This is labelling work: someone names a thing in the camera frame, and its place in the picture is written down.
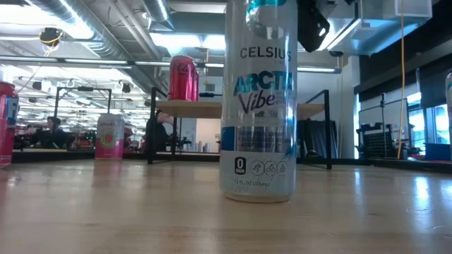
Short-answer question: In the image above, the black pegboard stand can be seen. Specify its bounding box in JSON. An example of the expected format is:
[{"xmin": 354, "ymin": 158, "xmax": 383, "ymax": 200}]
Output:
[{"xmin": 355, "ymin": 122, "xmax": 398, "ymax": 159}]

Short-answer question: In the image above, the black aluminium table frame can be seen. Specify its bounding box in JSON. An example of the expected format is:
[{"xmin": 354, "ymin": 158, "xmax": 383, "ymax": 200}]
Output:
[{"xmin": 12, "ymin": 148, "xmax": 452, "ymax": 174}]

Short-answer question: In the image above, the black ceiling dome fixture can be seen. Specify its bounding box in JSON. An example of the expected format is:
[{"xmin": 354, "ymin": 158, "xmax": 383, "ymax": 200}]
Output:
[{"xmin": 38, "ymin": 27, "xmax": 64, "ymax": 47}]

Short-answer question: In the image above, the blue box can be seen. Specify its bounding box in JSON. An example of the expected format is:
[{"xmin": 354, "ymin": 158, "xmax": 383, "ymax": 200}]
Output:
[{"xmin": 424, "ymin": 143, "xmax": 452, "ymax": 162}]

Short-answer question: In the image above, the orange Fanta can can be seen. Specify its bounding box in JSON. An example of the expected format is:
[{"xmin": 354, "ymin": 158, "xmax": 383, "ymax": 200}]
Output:
[{"xmin": 0, "ymin": 80, "xmax": 20, "ymax": 169}]

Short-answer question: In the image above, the wooden shelf black metal frame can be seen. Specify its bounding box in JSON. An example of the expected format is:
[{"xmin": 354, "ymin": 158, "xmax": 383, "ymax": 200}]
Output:
[{"xmin": 147, "ymin": 87, "xmax": 333, "ymax": 170}]

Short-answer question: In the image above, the black cloth cover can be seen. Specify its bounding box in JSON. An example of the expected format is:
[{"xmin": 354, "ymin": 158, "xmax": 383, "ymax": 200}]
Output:
[{"xmin": 297, "ymin": 119, "xmax": 340, "ymax": 159}]

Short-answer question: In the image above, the person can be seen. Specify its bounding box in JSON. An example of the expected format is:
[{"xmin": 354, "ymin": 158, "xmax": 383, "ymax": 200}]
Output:
[
  {"xmin": 33, "ymin": 116, "xmax": 71, "ymax": 149},
  {"xmin": 145, "ymin": 109, "xmax": 176, "ymax": 153}
]

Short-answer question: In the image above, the black workstation frame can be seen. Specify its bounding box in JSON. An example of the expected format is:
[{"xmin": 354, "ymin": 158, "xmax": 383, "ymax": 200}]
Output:
[{"xmin": 52, "ymin": 86, "xmax": 113, "ymax": 151}]

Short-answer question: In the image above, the red Coca-Cola can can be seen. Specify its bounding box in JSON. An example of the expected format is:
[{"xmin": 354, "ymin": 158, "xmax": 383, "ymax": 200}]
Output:
[
  {"xmin": 168, "ymin": 55, "xmax": 196, "ymax": 102},
  {"xmin": 191, "ymin": 68, "xmax": 200, "ymax": 102}
]

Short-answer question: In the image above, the pink and white Spindrift can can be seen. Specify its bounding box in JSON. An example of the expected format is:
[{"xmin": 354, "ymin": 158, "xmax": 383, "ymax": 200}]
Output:
[{"xmin": 94, "ymin": 113, "xmax": 125, "ymax": 161}]

